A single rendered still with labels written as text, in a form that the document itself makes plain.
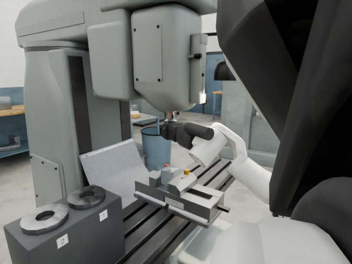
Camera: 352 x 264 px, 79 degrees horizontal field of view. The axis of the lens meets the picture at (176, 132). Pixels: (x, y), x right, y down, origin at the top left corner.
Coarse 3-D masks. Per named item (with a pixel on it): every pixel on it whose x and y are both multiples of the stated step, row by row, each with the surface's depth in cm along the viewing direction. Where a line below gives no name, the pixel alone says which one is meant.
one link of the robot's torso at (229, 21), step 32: (224, 0) 13; (256, 0) 10; (288, 0) 12; (224, 32) 14; (256, 32) 11; (288, 32) 12; (256, 64) 13; (288, 64) 12; (256, 96) 17; (288, 96) 13
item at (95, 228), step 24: (72, 192) 55; (96, 192) 55; (24, 216) 46; (48, 216) 48; (72, 216) 48; (96, 216) 50; (120, 216) 57; (24, 240) 41; (48, 240) 42; (72, 240) 46; (96, 240) 51; (120, 240) 58
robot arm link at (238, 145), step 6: (216, 126) 60; (222, 126) 59; (222, 132) 58; (228, 132) 58; (228, 138) 58; (234, 138) 58; (240, 138) 58; (228, 144) 62; (234, 144) 59; (240, 144) 57; (234, 150) 60; (240, 150) 56; (246, 150) 58; (234, 156) 61; (240, 156) 56; (246, 156) 56; (234, 162) 55; (240, 162) 55; (228, 168) 57; (234, 168) 56; (234, 174) 56
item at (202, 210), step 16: (144, 176) 93; (160, 176) 84; (144, 192) 87; (160, 192) 82; (192, 192) 83; (208, 192) 80; (176, 208) 79; (192, 208) 75; (208, 208) 71; (208, 224) 71
